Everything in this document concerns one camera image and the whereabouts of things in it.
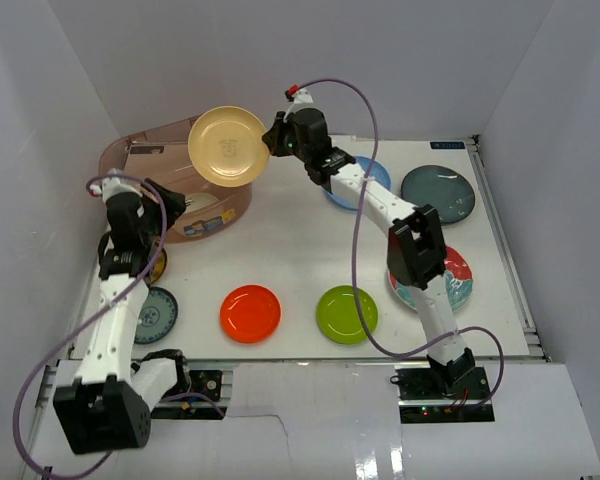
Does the beige plastic plate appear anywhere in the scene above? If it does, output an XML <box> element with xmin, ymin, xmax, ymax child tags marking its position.
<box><xmin>187</xmin><ymin>106</ymin><xmax>270</xmax><ymax>188</ymax></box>

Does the orange plastic plate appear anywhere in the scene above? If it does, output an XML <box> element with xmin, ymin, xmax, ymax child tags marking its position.
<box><xmin>219</xmin><ymin>284</ymin><xmax>282</xmax><ymax>344</ymax></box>

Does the lime green plastic plate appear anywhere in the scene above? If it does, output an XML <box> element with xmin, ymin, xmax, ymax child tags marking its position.
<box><xmin>316</xmin><ymin>285</ymin><xmax>368</xmax><ymax>345</ymax></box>

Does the cream plate with black flowers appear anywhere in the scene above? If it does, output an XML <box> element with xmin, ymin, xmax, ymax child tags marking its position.
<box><xmin>183</xmin><ymin>192</ymin><xmax>219</xmax><ymax>215</ymax></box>

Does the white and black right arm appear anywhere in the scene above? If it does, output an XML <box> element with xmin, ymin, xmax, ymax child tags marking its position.
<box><xmin>262</xmin><ymin>107</ymin><xmax>475</xmax><ymax>399</ymax></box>

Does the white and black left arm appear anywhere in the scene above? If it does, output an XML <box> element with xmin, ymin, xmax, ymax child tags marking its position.
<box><xmin>53</xmin><ymin>170</ymin><xmax>192</xmax><ymax>455</ymax></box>

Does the pink translucent plastic bin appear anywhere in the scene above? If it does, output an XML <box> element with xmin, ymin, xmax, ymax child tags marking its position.
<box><xmin>99</xmin><ymin>117</ymin><xmax>252</xmax><ymax>243</ymax></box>

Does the yellow and black patterned plate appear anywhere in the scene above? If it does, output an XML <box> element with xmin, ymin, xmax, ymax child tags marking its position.
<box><xmin>146</xmin><ymin>249</ymin><xmax>168</xmax><ymax>285</ymax></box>

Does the light blue plastic plate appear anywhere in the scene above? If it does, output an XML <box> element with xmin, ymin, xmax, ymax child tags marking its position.
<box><xmin>324</xmin><ymin>156</ymin><xmax>392</xmax><ymax>211</ymax></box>

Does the blue and white porcelain plate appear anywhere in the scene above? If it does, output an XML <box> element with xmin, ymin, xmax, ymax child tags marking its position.
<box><xmin>134</xmin><ymin>286</ymin><xmax>179</xmax><ymax>345</ymax></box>

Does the small blue label sticker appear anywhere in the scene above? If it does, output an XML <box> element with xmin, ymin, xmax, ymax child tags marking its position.
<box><xmin>430</xmin><ymin>141</ymin><xmax>466</xmax><ymax>150</ymax></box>

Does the dark teal ceramic plate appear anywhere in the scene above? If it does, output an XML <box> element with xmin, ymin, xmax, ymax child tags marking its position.
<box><xmin>400</xmin><ymin>165</ymin><xmax>476</xmax><ymax>225</ymax></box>

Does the red plate with teal waves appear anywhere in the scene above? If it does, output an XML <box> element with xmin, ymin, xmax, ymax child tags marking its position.
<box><xmin>387</xmin><ymin>246</ymin><xmax>474</xmax><ymax>312</ymax></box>

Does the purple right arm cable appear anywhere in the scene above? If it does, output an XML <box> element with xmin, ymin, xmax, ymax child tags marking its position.
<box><xmin>299</xmin><ymin>77</ymin><xmax>506</xmax><ymax>409</ymax></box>

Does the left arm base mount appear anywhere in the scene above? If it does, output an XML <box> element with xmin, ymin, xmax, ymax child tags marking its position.
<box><xmin>151</xmin><ymin>369</ymin><xmax>233</xmax><ymax>421</ymax></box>

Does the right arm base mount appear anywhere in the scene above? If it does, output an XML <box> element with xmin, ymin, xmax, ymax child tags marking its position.
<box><xmin>389</xmin><ymin>367</ymin><xmax>495</xmax><ymax>425</ymax></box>

